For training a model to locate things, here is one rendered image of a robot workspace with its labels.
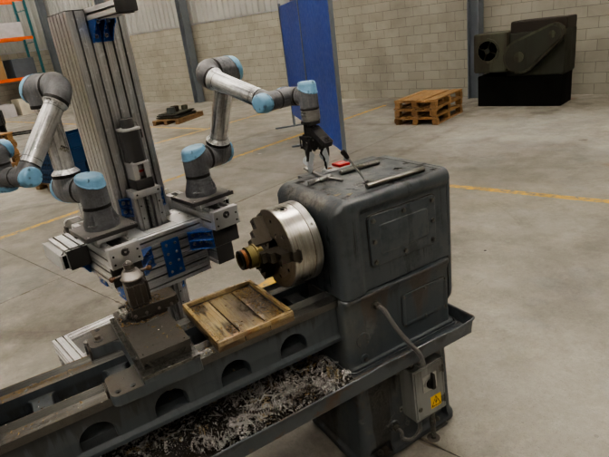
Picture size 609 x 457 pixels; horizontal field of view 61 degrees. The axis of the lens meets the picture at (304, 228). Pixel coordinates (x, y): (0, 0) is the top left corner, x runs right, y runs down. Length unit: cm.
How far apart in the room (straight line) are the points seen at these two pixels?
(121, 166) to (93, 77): 40
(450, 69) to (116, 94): 1060
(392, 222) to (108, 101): 135
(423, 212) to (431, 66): 1075
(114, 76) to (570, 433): 258
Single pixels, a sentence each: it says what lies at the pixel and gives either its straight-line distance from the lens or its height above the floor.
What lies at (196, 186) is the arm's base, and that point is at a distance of 250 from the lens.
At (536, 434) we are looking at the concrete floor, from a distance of 275.
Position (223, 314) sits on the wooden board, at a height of 88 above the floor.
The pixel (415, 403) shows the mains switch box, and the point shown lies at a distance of 240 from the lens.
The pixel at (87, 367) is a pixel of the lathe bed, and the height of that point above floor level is 87.
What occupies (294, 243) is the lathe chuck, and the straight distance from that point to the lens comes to 183.
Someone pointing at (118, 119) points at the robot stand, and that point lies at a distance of 251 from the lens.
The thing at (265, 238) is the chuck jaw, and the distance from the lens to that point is 195.
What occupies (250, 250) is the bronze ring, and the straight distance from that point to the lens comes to 190.
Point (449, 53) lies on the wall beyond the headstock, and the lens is 1255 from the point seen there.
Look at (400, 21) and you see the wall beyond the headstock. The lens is 1309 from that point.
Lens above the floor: 184
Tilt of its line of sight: 21 degrees down
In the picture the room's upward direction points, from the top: 8 degrees counter-clockwise
